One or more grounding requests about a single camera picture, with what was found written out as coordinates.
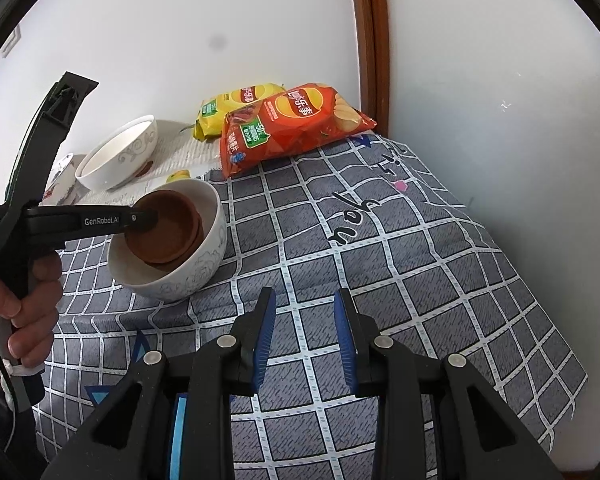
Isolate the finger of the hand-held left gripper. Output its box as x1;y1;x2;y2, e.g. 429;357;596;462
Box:
22;203;160;252
5;71;100;207

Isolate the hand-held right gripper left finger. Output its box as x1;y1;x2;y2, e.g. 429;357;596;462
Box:
40;287;277;480

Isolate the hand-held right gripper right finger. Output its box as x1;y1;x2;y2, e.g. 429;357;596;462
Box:
334;288;566;480

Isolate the small brown dish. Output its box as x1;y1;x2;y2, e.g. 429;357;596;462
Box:
124;191;202;261
139;199;207;267

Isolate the white bowl grey scroll pattern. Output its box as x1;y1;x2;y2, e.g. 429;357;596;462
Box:
107;178;228;304

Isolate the person's left hand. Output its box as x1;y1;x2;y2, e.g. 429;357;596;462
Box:
0;252;64;369

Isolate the white bowl floral print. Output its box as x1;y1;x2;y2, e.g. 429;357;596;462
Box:
42;152;84;206

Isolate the large white bowl scroll pattern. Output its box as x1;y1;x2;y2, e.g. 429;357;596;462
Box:
74;114;159;192

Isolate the grey checked tablecloth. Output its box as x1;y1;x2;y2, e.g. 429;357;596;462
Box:
30;129;589;462

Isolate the yellow chip bag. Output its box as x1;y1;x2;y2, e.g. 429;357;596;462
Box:
192;82;287;142

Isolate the red chip bag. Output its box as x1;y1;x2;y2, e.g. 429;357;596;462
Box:
218;82;379;180

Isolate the white light switch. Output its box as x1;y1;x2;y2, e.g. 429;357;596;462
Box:
0;27;22;57

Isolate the brown wooden door frame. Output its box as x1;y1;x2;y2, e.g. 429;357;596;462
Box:
348;0;392;137

